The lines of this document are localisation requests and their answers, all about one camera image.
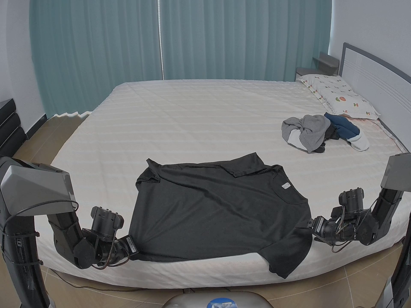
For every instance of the pile of clothes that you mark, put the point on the pile of clothes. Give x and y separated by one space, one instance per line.
313 127

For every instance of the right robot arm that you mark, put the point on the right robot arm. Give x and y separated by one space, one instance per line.
382 217

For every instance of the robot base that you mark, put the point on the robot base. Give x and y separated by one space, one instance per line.
215 302

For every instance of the black T-shirt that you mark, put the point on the black T-shirt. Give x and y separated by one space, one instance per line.
208 210

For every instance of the grey bedside table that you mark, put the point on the grey bedside table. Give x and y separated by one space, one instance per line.
324 63

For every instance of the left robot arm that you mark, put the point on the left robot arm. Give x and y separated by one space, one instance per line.
67 236

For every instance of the bed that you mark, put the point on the bed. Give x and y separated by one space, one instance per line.
199 120

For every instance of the white printed pillow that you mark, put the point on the white printed pillow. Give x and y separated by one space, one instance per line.
340 96

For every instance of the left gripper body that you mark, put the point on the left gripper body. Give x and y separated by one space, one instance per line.
123 249

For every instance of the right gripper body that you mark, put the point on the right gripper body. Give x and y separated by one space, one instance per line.
322 229

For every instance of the black chest of drawers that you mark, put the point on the black chest of drawers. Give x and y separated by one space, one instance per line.
11 123

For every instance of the blue-green curtain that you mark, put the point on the blue-green curtain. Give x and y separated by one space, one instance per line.
244 27
96 43

